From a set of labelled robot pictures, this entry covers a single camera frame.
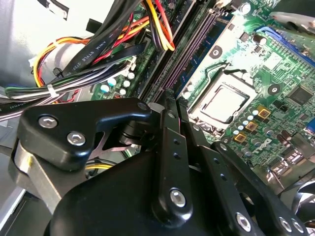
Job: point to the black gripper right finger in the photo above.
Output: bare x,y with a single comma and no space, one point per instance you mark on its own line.
221,177

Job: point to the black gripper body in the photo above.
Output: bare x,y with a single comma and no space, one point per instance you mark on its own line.
110,209

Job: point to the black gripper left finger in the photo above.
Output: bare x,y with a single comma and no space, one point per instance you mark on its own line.
56,137

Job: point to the blue RAM stick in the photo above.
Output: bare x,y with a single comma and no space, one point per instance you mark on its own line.
199,50

